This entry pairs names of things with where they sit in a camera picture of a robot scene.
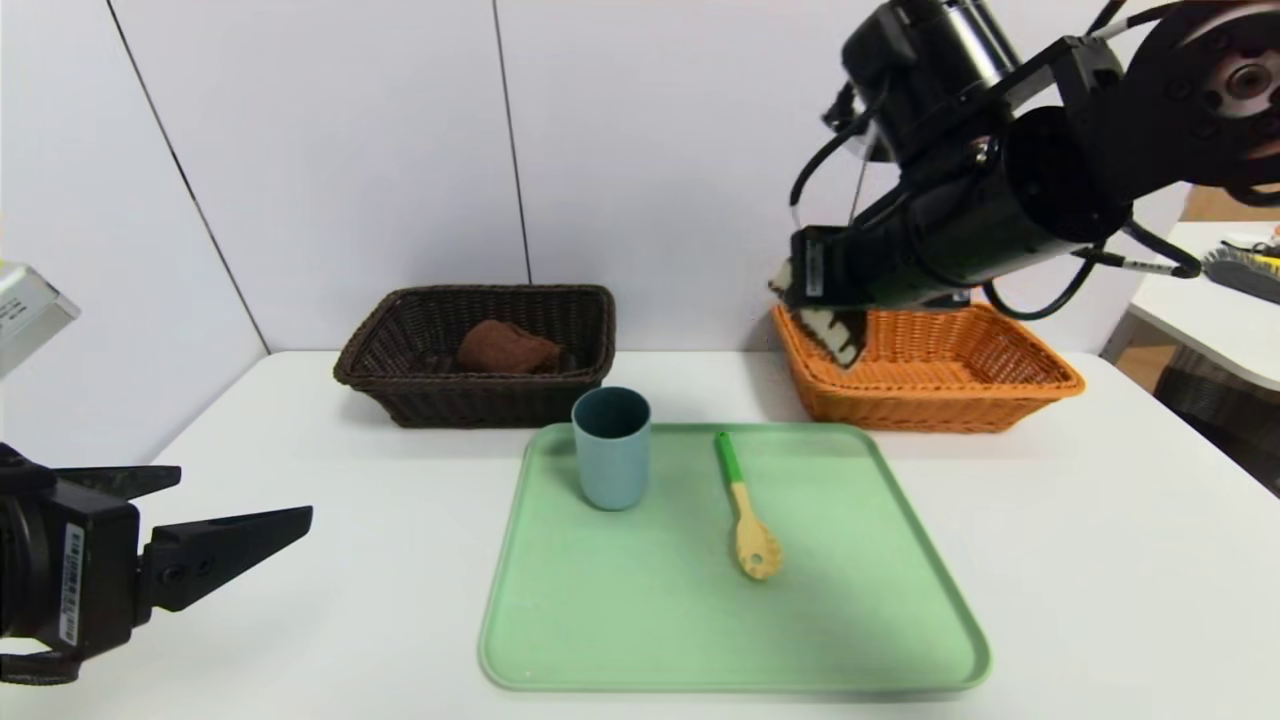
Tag orange wicker basket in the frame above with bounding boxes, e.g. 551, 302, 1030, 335
771, 300, 1086, 434

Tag dark brown wicker basket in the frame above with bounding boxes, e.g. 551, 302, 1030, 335
335, 286, 616, 430

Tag blue plastic cup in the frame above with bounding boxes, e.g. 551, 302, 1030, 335
572, 387, 652, 512

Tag black woven bin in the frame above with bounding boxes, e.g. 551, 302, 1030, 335
1155, 365, 1280, 498

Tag white side table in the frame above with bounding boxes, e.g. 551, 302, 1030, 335
1128, 222, 1280, 393

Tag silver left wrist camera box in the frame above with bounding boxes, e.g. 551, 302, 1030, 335
0, 265, 81, 379

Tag light green plastic tray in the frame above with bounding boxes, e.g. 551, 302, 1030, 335
478, 422, 992, 693

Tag brown towel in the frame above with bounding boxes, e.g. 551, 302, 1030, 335
457, 320, 564, 376

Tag wooden shelf unit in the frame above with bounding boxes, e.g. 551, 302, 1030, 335
1185, 185, 1280, 223

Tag chocolate blueberry cake slice toy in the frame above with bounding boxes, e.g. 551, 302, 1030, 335
768, 260, 869, 369

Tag black bristle brush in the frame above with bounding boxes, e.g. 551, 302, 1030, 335
1200, 248, 1280, 306

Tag green handled pasta spoon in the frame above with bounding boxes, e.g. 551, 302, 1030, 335
713, 432, 782, 581

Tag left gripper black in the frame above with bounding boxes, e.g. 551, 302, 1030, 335
0, 464, 313, 662

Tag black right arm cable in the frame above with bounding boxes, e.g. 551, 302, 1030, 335
985, 218, 1201, 322

